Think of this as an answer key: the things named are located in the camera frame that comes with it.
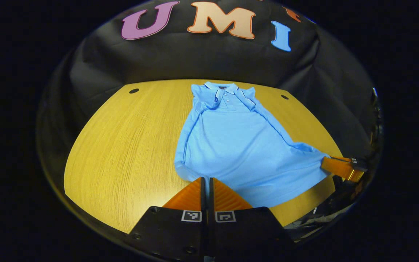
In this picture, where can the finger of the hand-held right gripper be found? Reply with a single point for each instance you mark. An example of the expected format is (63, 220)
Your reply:
(340, 168)

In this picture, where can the black backdrop cloth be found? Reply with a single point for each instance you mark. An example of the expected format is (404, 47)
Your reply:
(209, 58)

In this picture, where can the light blue T-shirt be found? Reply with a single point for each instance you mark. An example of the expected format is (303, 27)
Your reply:
(238, 153)

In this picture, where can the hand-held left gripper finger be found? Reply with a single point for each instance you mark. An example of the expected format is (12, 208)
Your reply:
(203, 203)
(211, 203)

